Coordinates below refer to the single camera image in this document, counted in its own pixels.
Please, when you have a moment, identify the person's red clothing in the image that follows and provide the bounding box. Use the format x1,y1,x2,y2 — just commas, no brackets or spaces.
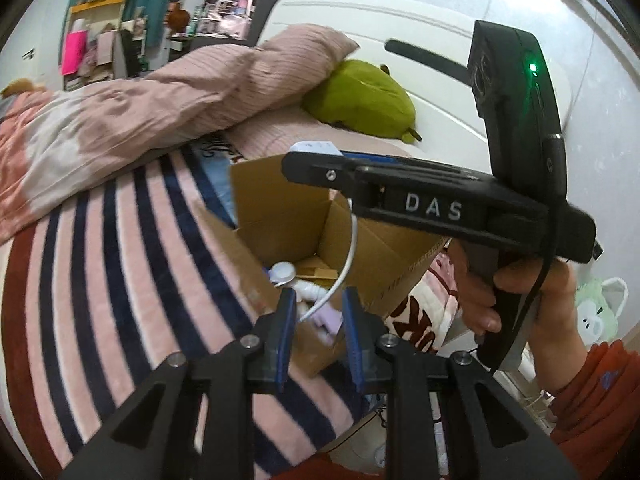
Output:
285,452,391,480

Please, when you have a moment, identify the pink patchwork duvet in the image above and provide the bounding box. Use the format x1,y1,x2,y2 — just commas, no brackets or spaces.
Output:
0,25,361,246

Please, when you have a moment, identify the green plush pillow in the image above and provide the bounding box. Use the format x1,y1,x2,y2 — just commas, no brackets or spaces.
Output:
300,59,423,142

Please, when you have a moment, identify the green plush bag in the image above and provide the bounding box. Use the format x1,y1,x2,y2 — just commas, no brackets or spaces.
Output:
575,277,628,346

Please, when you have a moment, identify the striped pink blanket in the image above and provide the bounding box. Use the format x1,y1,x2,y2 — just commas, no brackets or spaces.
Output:
0,147,381,480

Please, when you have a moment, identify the red printed blanket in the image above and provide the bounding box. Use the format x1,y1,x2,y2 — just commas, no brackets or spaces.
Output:
382,252,466,353

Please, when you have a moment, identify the tan plush toy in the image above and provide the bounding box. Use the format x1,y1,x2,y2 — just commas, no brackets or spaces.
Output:
0,79,46,98

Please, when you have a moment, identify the person's right forearm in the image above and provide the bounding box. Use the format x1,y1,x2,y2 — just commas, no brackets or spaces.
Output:
527,305,640,463

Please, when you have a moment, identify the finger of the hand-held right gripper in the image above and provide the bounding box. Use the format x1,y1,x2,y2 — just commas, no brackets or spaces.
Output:
281,151,385,213
340,151,473,178

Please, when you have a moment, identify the brown plush toy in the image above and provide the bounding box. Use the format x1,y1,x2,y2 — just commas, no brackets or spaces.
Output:
166,2,193,36

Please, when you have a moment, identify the person's right hand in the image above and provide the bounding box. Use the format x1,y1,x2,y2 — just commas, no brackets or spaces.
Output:
449,242,577,336

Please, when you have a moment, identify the white charger with cable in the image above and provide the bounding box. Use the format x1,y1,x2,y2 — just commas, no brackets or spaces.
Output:
290,141,361,326

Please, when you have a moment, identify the bright pink bag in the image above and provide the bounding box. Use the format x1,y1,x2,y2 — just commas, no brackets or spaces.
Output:
61,30,88,76

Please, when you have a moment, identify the white headboard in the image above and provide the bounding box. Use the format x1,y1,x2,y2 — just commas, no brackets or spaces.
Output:
255,0,571,201

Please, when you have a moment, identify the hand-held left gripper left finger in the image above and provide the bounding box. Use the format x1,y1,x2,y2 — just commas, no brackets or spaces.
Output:
59,287,298,480

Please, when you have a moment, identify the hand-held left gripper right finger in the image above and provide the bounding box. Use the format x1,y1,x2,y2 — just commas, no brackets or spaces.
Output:
341,287,581,480

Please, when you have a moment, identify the small purple box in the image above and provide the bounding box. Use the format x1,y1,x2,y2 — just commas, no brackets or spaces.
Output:
310,307,346,346

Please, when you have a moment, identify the pink ribbed pillow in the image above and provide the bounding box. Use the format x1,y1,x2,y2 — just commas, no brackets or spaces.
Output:
227,110,416,161

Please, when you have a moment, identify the brown cardboard box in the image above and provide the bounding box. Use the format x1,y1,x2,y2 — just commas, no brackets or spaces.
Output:
200,152,451,378

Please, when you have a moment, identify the yellow topped shelf unit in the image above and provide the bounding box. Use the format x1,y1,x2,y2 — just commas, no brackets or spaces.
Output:
62,0,151,91

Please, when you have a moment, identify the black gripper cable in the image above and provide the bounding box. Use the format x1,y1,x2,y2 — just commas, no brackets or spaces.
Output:
480,132,568,376

